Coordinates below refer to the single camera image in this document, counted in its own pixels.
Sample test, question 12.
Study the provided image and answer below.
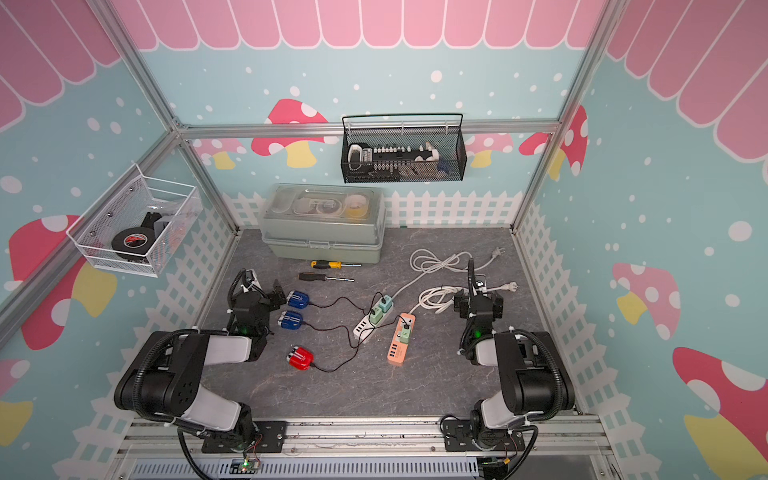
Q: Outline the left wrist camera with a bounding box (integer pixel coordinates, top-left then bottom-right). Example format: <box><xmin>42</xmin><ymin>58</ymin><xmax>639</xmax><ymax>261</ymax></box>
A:
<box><xmin>242</xmin><ymin>269</ymin><xmax>261</xmax><ymax>291</ymax></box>

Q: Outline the white power cord rear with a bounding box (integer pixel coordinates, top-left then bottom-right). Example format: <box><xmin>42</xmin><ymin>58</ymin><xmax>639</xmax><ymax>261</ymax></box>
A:
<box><xmin>389</xmin><ymin>245</ymin><xmax>504</xmax><ymax>301</ymax></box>

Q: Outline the black usb cable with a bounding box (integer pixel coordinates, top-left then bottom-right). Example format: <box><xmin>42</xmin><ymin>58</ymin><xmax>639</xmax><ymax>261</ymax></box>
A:
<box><xmin>299</xmin><ymin>321</ymin><xmax>365</xmax><ymax>350</ymax></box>
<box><xmin>307</xmin><ymin>291</ymin><xmax>388</xmax><ymax>314</ymax></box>
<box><xmin>310</xmin><ymin>317</ymin><xmax>407</xmax><ymax>374</ymax></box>

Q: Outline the white power cord front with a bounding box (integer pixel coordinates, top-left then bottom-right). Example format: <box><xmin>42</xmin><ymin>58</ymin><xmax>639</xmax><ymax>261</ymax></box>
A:
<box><xmin>416</xmin><ymin>280</ymin><xmax>521</xmax><ymax>316</ymax></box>

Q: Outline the green adapter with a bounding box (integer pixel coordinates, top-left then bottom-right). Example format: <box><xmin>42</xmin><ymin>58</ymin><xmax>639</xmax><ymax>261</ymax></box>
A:
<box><xmin>368</xmin><ymin>305</ymin><xmax>384</xmax><ymax>326</ymax></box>
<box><xmin>398</xmin><ymin>321</ymin><xmax>412</xmax><ymax>344</ymax></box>

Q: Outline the white wire basket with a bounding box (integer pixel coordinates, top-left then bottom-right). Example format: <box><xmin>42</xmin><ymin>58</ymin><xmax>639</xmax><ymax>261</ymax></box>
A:
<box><xmin>67</xmin><ymin>165</ymin><xmax>203</xmax><ymax>278</ymax></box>

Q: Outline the yellow black screwdriver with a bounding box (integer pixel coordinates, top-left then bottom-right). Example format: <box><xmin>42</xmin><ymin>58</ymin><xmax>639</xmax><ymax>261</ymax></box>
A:
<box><xmin>311</xmin><ymin>260</ymin><xmax>361</xmax><ymax>270</ymax></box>

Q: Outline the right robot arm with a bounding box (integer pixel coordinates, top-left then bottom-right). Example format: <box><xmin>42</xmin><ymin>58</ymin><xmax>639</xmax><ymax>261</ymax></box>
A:
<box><xmin>454</xmin><ymin>259</ymin><xmax>576</xmax><ymax>449</ymax></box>

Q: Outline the green adapter front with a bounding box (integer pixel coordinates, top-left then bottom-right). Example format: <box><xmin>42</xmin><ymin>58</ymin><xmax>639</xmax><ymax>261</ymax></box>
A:
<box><xmin>398</xmin><ymin>321</ymin><xmax>412</xmax><ymax>344</ymax></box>

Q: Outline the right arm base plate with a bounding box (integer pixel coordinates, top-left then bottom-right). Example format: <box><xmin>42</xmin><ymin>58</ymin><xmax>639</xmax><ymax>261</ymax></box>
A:
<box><xmin>439</xmin><ymin>416</ymin><xmax>526</xmax><ymax>454</ymax></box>

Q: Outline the white power strip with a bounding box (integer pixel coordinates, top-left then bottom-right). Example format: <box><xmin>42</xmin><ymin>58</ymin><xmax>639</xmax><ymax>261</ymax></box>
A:
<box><xmin>353</xmin><ymin>312</ymin><xmax>379</xmax><ymax>343</ymax></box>

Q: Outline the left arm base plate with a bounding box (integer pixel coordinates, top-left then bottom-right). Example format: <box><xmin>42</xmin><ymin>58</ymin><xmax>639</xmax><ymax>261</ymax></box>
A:
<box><xmin>202</xmin><ymin>420</ymin><xmax>288</xmax><ymax>454</ymax></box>

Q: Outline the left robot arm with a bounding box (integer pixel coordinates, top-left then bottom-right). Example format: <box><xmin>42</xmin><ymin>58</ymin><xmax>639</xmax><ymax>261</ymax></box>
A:
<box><xmin>113</xmin><ymin>269</ymin><xmax>287</xmax><ymax>451</ymax></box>

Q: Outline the green translucent storage box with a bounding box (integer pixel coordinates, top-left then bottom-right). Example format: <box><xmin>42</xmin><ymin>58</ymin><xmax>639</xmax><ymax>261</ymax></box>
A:
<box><xmin>258</xmin><ymin>184</ymin><xmax>386</xmax><ymax>264</ymax></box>

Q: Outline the black tape roll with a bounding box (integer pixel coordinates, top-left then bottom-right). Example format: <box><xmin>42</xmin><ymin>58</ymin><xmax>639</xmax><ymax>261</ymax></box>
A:
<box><xmin>111</xmin><ymin>227</ymin><xmax>156</xmax><ymax>262</ymax></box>

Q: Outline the black USB cable front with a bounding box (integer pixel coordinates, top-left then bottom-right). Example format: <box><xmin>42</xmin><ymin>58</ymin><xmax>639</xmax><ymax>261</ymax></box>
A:
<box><xmin>310</xmin><ymin>317</ymin><xmax>407</xmax><ymax>374</ymax></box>

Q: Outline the orange power strip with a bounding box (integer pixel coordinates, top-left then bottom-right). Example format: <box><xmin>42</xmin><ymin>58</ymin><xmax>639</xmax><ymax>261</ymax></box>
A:
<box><xmin>387</xmin><ymin>313</ymin><xmax>415</xmax><ymax>366</ymax></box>

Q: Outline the teal USB charger adapter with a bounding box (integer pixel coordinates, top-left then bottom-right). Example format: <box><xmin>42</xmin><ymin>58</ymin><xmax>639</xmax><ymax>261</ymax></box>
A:
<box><xmin>376</xmin><ymin>295</ymin><xmax>393</xmax><ymax>314</ymax></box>

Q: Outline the white power cord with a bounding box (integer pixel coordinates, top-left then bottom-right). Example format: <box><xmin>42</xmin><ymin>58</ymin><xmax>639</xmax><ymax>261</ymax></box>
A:
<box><xmin>416</xmin><ymin>280</ymin><xmax>521</xmax><ymax>316</ymax></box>
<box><xmin>389</xmin><ymin>245</ymin><xmax>504</xmax><ymax>301</ymax></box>

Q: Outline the black wire mesh basket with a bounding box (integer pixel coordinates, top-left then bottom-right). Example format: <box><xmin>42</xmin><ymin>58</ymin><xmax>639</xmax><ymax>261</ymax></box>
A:
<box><xmin>340</xmin><ymin>113</ymin><xmax>467</xmax><ymax>183</ymax></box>

